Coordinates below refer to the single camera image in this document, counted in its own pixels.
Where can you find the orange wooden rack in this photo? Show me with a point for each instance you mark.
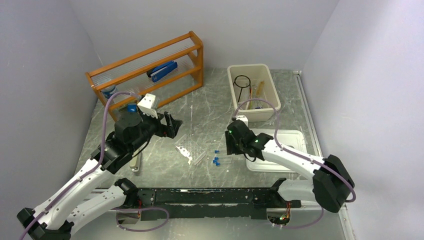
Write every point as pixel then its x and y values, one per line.
pixel 129 74

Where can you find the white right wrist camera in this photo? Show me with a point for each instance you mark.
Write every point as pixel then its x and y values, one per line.
pixel 242 118

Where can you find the beige stapler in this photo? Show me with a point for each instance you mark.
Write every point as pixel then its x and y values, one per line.
pixel 135 163

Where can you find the blue stapler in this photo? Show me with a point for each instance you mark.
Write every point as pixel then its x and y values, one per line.
pixel 159 72

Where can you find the blue white tape roll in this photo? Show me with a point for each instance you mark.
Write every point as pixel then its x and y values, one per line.
pixel 109 91

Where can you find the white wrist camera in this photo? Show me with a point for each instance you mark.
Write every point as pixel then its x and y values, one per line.
pixel 148 105
pixel 242 118

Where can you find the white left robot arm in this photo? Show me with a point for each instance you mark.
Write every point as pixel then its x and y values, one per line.
pixel 64 213

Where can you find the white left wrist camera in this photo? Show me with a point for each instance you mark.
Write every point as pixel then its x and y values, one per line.
pixel 148 105

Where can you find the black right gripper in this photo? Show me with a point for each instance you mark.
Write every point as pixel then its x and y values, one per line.
pixel 230 147

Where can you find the tan test tube brush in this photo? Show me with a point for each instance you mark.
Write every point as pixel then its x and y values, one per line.
pixel 259 90

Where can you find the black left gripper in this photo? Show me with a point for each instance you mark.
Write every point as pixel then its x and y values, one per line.
pixel 162 129

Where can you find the clear plastic bag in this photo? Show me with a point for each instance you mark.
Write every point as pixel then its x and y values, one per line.
pixel 190 149

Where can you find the beige plastic bin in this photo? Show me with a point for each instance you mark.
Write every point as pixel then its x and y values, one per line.
pixel 243 80

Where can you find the blue yellow small objects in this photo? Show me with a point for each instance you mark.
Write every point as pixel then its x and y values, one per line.
pixel 132 108

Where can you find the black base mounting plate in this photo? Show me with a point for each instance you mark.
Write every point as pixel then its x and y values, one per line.
pixel 198 203

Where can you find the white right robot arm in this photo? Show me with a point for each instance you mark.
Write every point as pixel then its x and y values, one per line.
pixel 326 180

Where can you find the blue capped pins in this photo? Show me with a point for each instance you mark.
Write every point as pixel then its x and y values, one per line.
pixel 216 158

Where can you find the white bin lid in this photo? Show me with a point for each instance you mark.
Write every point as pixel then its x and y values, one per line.
pixel 292 138

